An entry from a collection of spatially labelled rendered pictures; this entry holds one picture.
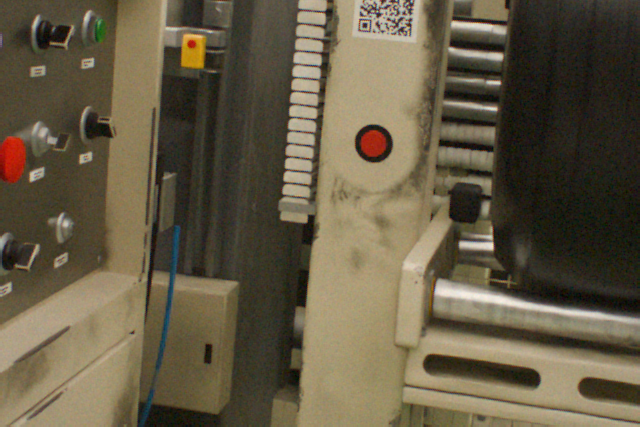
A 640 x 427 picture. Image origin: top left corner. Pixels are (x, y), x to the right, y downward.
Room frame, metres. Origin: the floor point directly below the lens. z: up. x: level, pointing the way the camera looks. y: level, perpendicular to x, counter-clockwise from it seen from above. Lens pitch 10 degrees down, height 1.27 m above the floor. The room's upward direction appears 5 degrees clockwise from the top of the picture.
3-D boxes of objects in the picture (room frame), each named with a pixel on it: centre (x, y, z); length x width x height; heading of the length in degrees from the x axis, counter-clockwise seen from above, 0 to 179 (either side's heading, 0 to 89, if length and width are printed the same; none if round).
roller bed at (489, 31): (1.92, -0.18, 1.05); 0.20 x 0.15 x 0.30; 79
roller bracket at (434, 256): (1.54, -0.15, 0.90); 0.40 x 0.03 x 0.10; 169
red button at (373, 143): (1.48, -0.06, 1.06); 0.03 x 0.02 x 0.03; 79
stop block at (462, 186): (1.64, -0.19, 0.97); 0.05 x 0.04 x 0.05; 169
